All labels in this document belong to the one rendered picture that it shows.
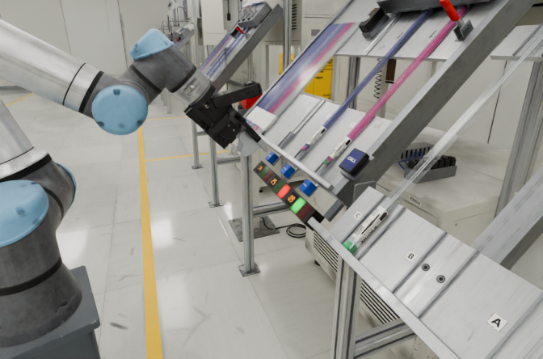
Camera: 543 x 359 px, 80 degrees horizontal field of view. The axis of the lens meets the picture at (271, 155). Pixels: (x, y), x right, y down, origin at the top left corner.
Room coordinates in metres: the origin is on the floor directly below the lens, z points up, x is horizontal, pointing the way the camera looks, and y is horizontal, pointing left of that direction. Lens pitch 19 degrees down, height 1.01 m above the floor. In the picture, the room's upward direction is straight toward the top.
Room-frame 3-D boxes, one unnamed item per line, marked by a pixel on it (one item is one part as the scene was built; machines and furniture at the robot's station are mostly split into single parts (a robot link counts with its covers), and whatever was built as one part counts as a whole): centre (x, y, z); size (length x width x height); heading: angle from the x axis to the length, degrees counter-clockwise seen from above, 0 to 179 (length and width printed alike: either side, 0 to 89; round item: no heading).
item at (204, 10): (5.51, 1.17, 0.95); 1.36 x 0.82 x 1.90; 112
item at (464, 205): (1.15, -0.59, 0.31); 0.70 x 0.65 x 0.62; 22
